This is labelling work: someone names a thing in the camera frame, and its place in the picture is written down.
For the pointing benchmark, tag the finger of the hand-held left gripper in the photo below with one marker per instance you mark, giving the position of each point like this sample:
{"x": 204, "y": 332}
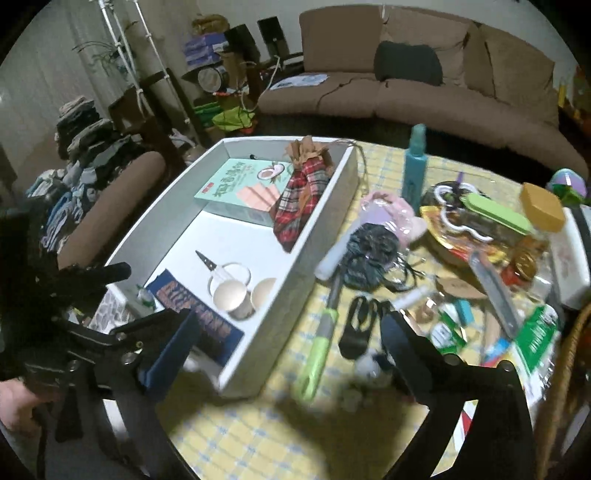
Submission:
{"x": 83, "y": 332}
{"x": 97, "y": 274}

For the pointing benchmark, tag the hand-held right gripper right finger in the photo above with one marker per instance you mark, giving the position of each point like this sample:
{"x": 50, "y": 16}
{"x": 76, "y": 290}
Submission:
{"x": 411, "y": 355}

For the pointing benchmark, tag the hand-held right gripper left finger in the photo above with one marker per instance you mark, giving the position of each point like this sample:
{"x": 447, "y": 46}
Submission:
{"x": 168, "y": 355}

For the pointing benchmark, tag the dark blue printed packet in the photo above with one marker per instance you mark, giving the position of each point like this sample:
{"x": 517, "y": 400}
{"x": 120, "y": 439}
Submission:
{"x": 194, "y": 314}

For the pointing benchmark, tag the beige paper cup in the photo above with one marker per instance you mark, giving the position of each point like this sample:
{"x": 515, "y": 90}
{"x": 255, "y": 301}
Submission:
{"x": 263, "y": 293}
{"x": 228, "y": 297}

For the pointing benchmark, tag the white storage box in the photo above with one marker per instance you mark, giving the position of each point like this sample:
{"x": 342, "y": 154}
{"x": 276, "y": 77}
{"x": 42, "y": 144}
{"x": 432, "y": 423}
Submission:
{"x": 304, "y": 240}

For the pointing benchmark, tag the mint green snack box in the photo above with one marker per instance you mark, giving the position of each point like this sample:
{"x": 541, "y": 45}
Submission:
{"x": 240, "y": 189}

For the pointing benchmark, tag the person's left hand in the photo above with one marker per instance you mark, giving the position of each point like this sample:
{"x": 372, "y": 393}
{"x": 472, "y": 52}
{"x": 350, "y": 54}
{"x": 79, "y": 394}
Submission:
{"x": 14, "y": 406}

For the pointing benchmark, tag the grey patterned floor mat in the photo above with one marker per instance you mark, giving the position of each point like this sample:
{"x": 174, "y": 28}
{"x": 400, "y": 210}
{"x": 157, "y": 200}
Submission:
{"x": 108, "y": 309}

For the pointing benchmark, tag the white blue round gadget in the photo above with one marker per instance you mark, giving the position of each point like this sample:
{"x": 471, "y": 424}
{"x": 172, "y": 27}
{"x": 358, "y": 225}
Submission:
{"x": 371, "y": 367}

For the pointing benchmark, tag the green white sachet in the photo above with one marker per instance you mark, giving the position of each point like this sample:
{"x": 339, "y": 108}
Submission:
{"x": 445, "y": 332}

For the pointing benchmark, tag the glass foundation bottle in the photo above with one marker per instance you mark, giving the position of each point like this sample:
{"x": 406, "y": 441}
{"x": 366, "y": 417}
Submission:
{"x": 425, "y": 313}

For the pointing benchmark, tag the small white green bottle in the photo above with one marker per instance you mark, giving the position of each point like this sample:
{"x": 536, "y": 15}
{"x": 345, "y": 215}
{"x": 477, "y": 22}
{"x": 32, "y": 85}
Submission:
{"x": 144, "y": 297}

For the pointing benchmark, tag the white cosmetic tube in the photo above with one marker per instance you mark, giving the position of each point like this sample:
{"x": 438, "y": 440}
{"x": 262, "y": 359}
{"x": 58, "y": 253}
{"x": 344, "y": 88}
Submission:
{"x": 411, "y": 297}

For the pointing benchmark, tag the brown armchair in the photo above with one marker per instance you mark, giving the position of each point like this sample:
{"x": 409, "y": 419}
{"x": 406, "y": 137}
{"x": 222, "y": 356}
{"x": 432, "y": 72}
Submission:
{"x": 120, "y": 198}

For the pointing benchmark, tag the brown paper tag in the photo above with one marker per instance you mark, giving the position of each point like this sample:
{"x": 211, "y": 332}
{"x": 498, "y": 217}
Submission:
{"x": 459, "y": 286}

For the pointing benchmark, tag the light blue packet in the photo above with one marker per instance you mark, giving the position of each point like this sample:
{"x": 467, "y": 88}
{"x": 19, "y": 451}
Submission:
{"x": 496, "y": 350}

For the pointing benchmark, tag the translucent toothbrush case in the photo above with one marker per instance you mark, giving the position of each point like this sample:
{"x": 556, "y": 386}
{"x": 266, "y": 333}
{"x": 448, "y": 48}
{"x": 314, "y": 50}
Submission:
{"x": 496, "y": 295}

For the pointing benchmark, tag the dark knitted scrunchie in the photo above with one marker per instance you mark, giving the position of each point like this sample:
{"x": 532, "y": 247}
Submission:
{"x": 371, "y": 254}

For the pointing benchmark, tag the pile of clothes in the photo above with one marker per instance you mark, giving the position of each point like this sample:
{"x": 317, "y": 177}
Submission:
{"x": 87, "y": 152}

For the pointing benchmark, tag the glass bowl of snacks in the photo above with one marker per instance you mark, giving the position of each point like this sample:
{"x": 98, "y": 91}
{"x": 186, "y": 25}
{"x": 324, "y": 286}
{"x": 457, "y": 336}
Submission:
{"x": 443, "y": 235}

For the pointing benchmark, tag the green yellow snack packet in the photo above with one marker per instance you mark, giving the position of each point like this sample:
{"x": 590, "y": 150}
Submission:
{"x": 538, "y": 350}

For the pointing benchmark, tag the pink pouch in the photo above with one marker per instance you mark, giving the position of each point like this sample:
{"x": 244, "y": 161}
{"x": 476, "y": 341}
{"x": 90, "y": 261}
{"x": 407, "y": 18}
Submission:
{"x": 397, "y": 212}

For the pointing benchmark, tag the brown wicker basket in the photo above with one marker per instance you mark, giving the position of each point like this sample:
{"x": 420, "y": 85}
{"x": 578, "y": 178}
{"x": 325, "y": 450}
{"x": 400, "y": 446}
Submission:
{"x": 568, "y": 392}

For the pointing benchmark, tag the dark wooden chair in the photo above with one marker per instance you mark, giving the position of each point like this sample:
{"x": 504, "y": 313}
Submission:
{"x": 147, "y": 120}

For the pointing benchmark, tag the green zip pencil case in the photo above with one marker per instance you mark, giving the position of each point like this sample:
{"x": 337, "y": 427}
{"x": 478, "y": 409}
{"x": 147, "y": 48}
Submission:
{"x": 498, "y": 212}

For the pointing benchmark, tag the white rectangular case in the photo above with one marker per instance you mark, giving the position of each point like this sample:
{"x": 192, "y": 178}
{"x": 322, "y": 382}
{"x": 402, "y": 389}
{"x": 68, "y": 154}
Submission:
{"x": 572, "y": 258}

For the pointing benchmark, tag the teal bottle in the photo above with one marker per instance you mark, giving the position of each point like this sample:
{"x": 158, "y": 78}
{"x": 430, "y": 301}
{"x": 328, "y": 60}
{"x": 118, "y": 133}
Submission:
{"x": 414, "y": 161}

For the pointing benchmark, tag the yellow lid plastic jar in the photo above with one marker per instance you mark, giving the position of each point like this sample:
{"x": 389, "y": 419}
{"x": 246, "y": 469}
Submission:
{"x": 542, "y": 207}

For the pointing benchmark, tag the green bag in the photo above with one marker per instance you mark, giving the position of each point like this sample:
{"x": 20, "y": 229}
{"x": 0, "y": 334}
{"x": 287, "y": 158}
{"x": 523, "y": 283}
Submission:
{"x": 233, "y": 121}

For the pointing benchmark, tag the round metal pot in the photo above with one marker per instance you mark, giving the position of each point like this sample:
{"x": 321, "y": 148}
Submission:
{"x": 213, "y": 78}

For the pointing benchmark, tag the white pole rack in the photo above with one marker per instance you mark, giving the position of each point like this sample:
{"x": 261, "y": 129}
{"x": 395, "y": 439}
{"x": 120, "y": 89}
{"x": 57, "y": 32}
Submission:
{"x": 124, "y": 46}

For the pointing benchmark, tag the purple green toy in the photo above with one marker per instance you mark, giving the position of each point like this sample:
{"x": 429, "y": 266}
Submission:
{"x": 568, "y": 184}

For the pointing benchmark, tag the brown sofa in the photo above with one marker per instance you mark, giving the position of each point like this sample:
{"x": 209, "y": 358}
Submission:
{"x": 415, "y": 110}

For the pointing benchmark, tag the stack of purple boxes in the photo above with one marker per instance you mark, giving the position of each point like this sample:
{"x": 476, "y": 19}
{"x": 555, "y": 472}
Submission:
{"x": 203, "y": 50}

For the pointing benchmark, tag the black speaker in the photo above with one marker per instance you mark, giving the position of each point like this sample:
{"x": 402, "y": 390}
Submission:
{"x": 272, "y": 37}
{"x": 242, "y": 41}

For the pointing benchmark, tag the white papers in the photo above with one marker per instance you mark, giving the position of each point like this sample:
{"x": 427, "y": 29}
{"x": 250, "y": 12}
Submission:
{"x": 300, "y": 81}

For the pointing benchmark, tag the dark cushion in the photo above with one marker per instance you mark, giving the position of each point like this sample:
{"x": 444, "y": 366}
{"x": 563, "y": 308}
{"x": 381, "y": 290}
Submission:
{"x": 408, "y": 62}

